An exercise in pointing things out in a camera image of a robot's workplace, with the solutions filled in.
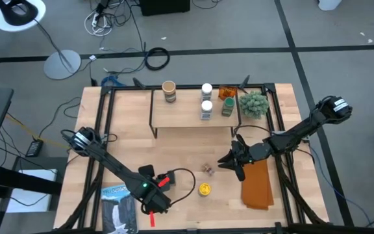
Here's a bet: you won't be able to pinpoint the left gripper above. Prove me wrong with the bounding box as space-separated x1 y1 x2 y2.
140 171 177 228

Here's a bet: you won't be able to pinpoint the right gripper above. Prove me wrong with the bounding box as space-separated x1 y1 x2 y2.
218 133 272 182

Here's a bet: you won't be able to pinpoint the small cork-lid saffron jar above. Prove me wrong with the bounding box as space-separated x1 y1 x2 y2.
201 163 216 177

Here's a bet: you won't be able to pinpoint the yellow-lid brown spice can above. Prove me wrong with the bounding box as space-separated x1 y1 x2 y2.
197 182 212 198

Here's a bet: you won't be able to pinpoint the green-lid oregano jar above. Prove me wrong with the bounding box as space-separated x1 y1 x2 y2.
221 96 236 118

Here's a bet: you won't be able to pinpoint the white-lid glass spice jar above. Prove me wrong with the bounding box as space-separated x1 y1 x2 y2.
199 99 214 121
201 83 214 102

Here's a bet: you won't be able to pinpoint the orange taco seasoning pouch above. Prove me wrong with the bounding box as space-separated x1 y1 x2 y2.
218 84 238 101

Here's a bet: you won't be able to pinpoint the furikake seasoning jar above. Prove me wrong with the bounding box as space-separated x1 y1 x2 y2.
161 80 177 104

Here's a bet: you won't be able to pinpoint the wooden shelf black metal legs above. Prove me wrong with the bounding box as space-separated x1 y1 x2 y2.
148 86 242 139

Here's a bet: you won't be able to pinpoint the orange folded cloth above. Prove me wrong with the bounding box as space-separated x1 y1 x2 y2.
240 158 275 211

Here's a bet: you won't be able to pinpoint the Yellowstone picture book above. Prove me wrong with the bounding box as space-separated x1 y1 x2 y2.
101 184 139 234

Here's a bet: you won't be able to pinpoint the grey metal mounting plate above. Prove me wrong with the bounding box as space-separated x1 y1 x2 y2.
271 129 287 140

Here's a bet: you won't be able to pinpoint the artificial green potted plant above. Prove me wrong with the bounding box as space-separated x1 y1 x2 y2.
238 90 271 120

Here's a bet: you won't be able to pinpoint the white box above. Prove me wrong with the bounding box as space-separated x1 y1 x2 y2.
5 168 58 215

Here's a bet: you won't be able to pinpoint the black power adapter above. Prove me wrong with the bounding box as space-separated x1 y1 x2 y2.
25 139 44 159

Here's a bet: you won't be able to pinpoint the white floor lamp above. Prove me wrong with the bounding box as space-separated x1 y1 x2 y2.
0 0 82 81

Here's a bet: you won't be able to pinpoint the black box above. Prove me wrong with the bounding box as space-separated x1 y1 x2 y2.
139 0 192 17

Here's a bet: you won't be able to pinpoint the white trash bin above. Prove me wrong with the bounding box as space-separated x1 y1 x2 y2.
318 0 343 12

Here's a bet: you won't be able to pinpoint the white power strip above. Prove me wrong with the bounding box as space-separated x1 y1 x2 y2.
91 11 102 30

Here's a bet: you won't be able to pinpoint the blue cable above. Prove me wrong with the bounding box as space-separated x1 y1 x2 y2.
101 75 120 88
305 142 374 225

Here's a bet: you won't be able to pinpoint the black metal table frame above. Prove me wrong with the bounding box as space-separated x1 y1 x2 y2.
53 83 330 234

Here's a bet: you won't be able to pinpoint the coiled black cable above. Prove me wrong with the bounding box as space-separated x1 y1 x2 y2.
143 47 171 72

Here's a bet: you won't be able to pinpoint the yellow cable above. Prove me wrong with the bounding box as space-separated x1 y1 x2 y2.
5 113 73 151

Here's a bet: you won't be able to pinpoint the white cable bundle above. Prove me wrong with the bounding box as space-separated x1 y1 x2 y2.
83 9 114 37

